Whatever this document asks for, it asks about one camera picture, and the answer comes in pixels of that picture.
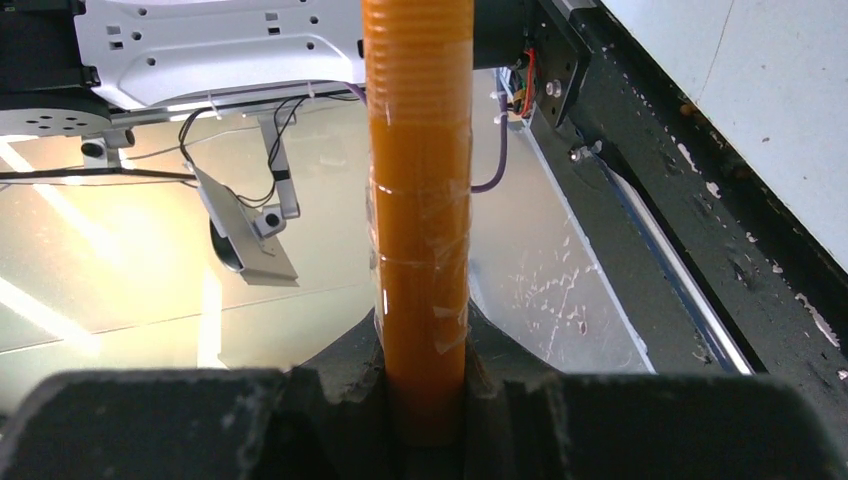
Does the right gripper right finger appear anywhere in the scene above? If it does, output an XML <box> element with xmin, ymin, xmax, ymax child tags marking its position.
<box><xmin>465</xmin><ymin>311</ymin><xmax>847</xmax><ymax>479</ymax></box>

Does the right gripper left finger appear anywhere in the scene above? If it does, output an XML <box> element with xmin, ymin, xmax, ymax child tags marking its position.
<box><xmin>1</xmin><ymin>314</ymin><xmax>397</xmax><ymax>479</ymax></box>

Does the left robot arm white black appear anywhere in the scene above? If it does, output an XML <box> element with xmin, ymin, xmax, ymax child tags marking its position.
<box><xmin>1</xmin><ymin>1</ymin><xmax>533</xmax><ymax>136</ymax></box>

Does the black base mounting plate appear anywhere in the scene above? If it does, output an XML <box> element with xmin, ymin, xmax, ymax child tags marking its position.
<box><xmin>530</xmin><ymin>1</ymin><xmax>847</xmax><ymax>437</ymax></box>

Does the silver external camera stand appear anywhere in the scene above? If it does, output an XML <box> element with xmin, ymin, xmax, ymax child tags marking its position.
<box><xmin>79</xmin><ymin>109</ymin><xmax>303</xmax><ymax>289</ymax></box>

